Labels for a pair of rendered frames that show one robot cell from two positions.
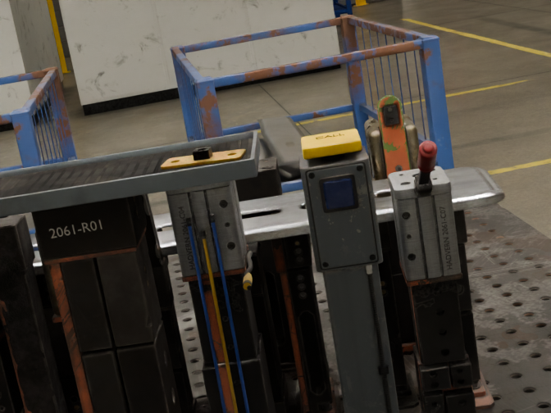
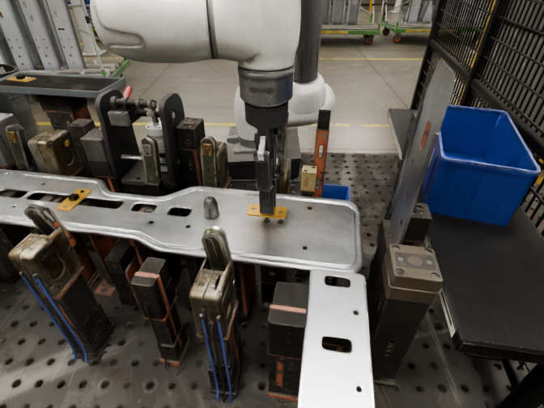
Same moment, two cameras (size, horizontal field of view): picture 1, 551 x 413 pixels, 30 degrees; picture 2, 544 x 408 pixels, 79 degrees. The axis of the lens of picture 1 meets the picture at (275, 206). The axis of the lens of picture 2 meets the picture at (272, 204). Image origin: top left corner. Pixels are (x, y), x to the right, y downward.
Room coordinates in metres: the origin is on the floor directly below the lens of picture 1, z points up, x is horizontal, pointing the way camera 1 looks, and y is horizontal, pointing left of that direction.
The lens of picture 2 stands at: (1.96, 0.94, 1.47)
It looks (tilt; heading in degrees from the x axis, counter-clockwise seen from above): 37 degrees down; 187
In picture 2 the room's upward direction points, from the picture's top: straight up
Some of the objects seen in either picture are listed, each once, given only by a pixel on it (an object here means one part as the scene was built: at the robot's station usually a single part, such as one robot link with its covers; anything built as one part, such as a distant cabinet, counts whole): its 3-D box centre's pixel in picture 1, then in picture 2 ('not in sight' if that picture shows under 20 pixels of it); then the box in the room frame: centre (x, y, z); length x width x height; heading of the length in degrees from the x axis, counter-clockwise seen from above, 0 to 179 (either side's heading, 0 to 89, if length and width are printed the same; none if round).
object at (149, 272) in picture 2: not in sight; (165, 316); (1.58, 0.67, 0.84); 0.11 x 0.08 x 0.29; 177
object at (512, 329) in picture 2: not in sight; (453, 183); (1.24, 1.31, 1.01); 0.90 x 0.22 x 0.03; 177
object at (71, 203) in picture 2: not in sight; (74, 197); (1.39, 0.41, 1.01); 0.08 x 0.04 x 0.01; 176
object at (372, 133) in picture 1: (402, 233); not in sight; (1.55, -0.19, 0.88); 0.15 x 0.11 x 0.36; 177
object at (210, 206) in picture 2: not in sight; (210, 208); (1.41, 0.74, 1.02); 0.03 x 0.03 x 0.07
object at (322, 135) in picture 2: not in sight; (315, 201); (1.27, 0.98, 0.95); 0.03 x 0.01 x 0.50; 87
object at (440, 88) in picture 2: not in sight; (414, 167); (1.44, 1.13, 1.17); 0.12 x 0.01 x 0.34; 177
